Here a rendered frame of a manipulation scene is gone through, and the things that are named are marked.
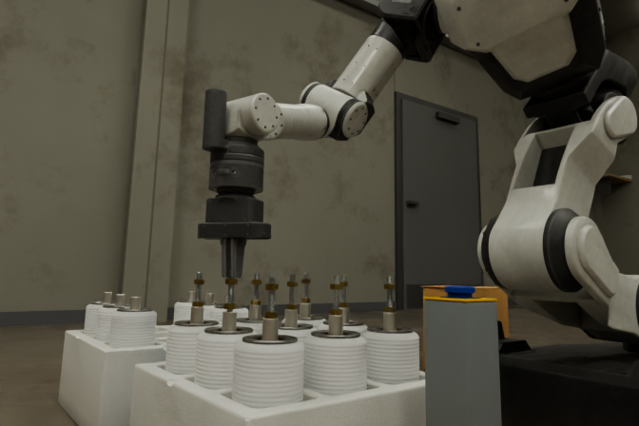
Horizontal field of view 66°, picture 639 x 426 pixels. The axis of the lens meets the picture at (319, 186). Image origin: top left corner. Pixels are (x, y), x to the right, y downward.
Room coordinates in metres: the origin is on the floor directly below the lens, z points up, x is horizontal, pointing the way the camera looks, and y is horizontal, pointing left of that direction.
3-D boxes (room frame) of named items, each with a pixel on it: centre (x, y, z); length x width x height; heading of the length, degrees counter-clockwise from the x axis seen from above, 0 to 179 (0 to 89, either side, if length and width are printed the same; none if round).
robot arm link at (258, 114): (0.78, 0.14, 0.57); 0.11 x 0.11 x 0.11; 53
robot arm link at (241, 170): (0.80, 0.14, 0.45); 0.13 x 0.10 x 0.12; 71
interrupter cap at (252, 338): (0.70, 0.06, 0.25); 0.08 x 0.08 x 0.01
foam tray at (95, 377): (1.31, 0.39, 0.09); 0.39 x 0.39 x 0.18; 37
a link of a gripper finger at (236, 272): (0.79, 0.12, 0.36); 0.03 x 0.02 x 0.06; 161
